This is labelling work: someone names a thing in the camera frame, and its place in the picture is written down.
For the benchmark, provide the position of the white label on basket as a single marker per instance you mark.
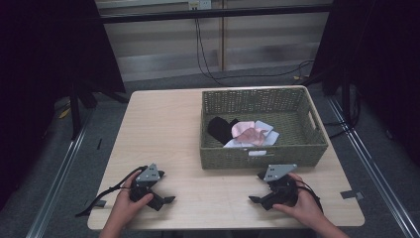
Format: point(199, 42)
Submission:
point(257, 153)

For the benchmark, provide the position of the person's left hand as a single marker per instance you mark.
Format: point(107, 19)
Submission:
point(127, 202)

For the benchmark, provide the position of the metal floor rail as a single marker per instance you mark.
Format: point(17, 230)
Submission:
point(57, 185)
point(376, 172)

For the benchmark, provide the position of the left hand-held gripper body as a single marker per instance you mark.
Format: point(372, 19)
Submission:
point(148, 174)

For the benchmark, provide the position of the pink sock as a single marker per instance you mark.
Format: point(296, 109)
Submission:
point(249, 133)

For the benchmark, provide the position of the pink white cloth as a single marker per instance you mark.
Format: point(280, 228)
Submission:
point(272, 136)

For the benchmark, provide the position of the dark tape piece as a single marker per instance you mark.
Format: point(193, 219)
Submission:
point(100, 203)

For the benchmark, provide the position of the person's right hand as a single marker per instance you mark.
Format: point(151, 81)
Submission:
point(305, 206)

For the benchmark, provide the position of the black tape strip on floor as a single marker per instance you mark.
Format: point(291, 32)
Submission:
point(99, 143)

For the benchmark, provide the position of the black metal stand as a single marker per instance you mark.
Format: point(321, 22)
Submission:
point(76, 112)
point(346, 99)

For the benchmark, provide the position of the grey tape piece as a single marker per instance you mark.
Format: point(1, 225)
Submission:
point(350, 194)

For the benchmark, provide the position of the black curtain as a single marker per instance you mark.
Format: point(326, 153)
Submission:
point(383, 66)
point(49, 59)

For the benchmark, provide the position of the green woven basket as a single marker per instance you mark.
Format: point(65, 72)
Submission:
point(297, 132)

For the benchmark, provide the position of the yellow tape scrap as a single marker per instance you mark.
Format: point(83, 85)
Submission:
point(64, 113)

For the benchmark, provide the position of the black sock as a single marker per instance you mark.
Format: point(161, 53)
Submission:
point(219, 129)

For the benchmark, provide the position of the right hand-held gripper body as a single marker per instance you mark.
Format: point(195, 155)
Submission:
point(280, 188)

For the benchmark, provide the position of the white wall power outlet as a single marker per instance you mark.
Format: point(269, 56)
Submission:
point(199, 4)

